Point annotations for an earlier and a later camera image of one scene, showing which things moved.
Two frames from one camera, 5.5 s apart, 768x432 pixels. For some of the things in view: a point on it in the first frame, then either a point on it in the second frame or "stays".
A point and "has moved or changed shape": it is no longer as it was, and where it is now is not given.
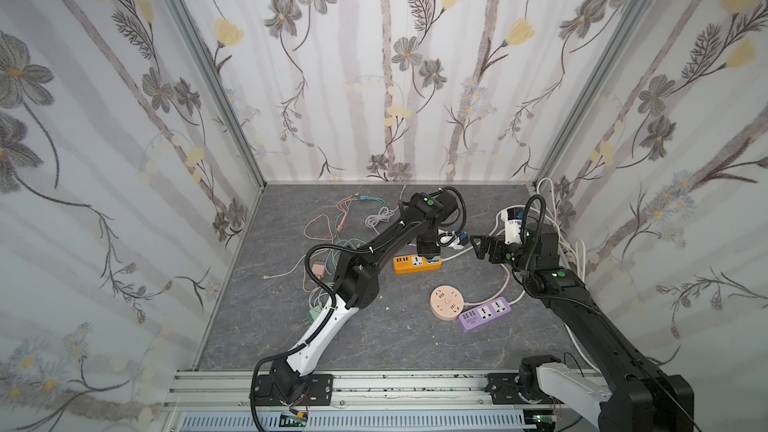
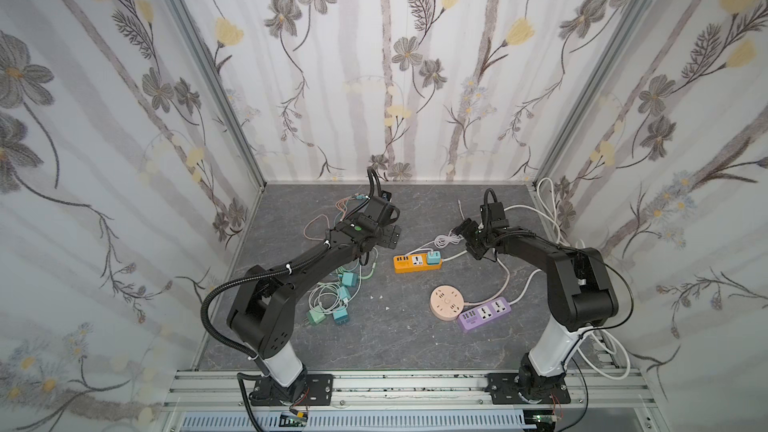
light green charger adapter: (313, 313) stays
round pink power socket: (446, 302) stays
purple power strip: (484, 313) stays
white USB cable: (383, 215) has moved or changed shape
